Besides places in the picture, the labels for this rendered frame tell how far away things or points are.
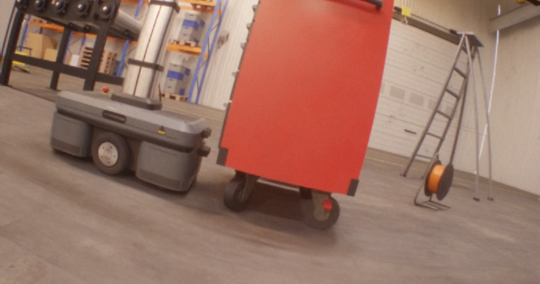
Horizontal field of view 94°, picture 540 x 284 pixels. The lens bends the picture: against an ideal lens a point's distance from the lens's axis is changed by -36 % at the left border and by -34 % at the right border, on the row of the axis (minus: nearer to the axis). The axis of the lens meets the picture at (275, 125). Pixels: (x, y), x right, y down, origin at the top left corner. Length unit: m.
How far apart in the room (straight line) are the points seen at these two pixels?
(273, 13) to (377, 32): 0.36
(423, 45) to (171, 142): 11.85
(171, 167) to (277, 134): 0.37
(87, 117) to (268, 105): 0.68
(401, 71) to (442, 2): 3.58
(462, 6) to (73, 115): 13.72
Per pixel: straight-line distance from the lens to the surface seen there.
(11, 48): 3.67
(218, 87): 11.69
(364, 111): 1.21
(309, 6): 1.24
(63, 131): 1.39
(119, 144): 1.28
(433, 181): 2.40
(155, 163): 1.24
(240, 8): 12.08
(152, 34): 1.47
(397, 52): 12.25
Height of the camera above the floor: 0.37
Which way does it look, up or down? 2 degrees down
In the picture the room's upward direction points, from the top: 14 degrees clockwise
